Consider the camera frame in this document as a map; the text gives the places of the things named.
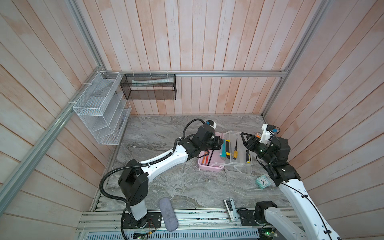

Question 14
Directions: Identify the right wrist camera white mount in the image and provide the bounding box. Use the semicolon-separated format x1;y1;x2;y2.
260;124;280;144

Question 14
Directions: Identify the teal handled tool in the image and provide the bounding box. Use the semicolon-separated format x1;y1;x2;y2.
221;140;226;160

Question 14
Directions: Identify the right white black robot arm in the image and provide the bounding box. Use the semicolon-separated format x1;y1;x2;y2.
241;133;341;240

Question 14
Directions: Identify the pink plastic tool box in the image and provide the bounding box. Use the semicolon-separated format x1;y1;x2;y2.
198;131;253;175

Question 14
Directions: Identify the white wire mesh shelf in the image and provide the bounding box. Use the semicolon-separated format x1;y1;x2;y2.
73;72;132;145

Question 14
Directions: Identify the metal bracket on rail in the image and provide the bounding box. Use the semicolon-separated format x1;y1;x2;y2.
224;198;239;222

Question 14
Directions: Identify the black mesh wall basket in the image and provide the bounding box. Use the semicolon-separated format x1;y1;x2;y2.
120;73;177;101

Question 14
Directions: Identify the orange yellow handled screwdriver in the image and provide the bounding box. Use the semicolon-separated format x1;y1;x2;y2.
233;139;238;160

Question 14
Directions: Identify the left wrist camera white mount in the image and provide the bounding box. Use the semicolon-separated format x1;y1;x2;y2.
206;120;217;129

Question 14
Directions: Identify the aluminium front rail frame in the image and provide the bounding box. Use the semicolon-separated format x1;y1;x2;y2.
74;208;284;240

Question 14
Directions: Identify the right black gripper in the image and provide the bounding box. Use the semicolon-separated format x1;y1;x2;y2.
241;131;274;166

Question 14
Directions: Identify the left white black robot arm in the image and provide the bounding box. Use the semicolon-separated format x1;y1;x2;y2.
99;118;224;230

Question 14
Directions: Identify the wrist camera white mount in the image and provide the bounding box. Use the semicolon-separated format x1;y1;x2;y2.
260;124;280;144
206;120;217;129

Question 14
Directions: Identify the black yellow stubby screwdriver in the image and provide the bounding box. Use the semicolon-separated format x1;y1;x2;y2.
226;140;231;159

